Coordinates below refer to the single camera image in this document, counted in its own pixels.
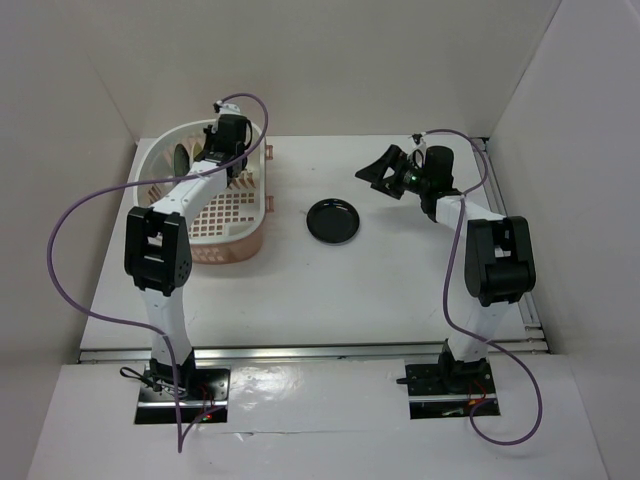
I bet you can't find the black glossy plate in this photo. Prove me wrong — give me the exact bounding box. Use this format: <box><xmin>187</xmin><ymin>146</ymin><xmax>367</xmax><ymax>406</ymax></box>
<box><xmin>306</xmin><ymin>198</ymin><xmax>361</xmax><ymax>245</ymax></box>

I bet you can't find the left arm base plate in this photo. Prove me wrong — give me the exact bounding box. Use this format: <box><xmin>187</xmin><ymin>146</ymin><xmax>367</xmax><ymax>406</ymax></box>
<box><xmin>120</xmin><ymin>367</ymin><xmax>231</xmax><ymax>425</ymax></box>

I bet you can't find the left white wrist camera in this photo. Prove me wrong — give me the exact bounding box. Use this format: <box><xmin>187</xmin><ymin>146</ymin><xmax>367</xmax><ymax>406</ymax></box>
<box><xmin>213</xmin><ymin>100</ymin><xmax>242</xmax><ymax>117</ymax></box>

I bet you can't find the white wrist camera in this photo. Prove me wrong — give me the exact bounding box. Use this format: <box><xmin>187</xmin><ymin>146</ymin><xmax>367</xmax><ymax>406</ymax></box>
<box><xmin>408</xmin><ymin>133</ymin><xmax>427</xmax><ymax>168</ymax></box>
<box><xmin>213</xmin><ymin>100</ymin><xmax>242</xmax><ymax>117</ymax></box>

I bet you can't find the pink white dish rack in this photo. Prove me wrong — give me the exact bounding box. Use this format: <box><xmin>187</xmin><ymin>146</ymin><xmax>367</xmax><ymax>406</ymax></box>
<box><xmin>133</xmin><ymin>119</ymin><xmax>272</xmax><ymax>265</ymax></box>

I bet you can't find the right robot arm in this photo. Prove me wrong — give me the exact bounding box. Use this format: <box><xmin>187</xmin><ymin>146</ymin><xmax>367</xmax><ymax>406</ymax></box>
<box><xmin>355</xmin><ymin>145</ymin><xmax>536</xmax><ymax>394</ymax></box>

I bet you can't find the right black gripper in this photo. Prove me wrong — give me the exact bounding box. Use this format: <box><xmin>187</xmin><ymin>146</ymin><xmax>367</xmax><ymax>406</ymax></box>
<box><xmin>355</xmin><ymin>145</ymin><xmax>431</xmax><ymax>200</ymax></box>

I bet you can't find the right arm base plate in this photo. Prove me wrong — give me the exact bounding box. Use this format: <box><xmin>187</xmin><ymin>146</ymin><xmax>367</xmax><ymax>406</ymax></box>
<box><xmin>396</xmin><ymin>363</ymin><xmax>500</xmax><ymax>420</ymax></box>

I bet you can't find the aluminium rail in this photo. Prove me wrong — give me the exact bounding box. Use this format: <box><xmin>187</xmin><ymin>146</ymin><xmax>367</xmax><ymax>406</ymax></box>
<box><xmin>473</xmin><ymin>137</ymin><xmax>548</xmax><ymax>351</ymax></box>
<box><xmin>77</xmin><ymin>338</ymin><xmax>551</xmax><ymax>365</ymax></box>

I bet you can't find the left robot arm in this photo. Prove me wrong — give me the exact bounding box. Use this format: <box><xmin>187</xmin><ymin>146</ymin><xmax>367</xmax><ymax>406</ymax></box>
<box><xmin>124</xmin><ymin>113</ymin><xmax>253</xmax><ymax>399</ymax></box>

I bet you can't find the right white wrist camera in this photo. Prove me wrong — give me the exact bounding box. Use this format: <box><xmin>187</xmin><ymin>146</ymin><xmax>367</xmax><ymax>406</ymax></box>
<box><xmin>408</xmin><ymin>133</ymin><xmax>427</xmax><ymax>168</ymax></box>

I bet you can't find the aluminium front rail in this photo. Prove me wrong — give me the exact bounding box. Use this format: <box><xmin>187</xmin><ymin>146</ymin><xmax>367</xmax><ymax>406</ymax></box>
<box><xmin>77</xmin><ymin>338</ymin><xmax>551</xmax><ymax>365</ymax></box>

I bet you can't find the cream plate with green patch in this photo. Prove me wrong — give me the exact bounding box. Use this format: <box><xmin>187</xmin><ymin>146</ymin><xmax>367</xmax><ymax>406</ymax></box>
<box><xmin>191</xmin><ymin>142</ymin><xmax>203</xmax><ymax>162</ymax></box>

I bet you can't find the blue patterned plate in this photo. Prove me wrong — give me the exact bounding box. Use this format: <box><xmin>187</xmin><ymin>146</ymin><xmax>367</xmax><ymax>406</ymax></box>
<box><xmin>173</xmin><ymin>143</ymin><xmax>191</xmax><ymax>178</ymax></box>

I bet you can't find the aluminium right side rail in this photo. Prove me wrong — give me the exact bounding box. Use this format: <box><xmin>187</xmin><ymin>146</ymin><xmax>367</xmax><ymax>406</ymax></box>
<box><xmin>473</xmin><ymin>137</ymin><xmax>548</xmax><ymax>351</ymax></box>

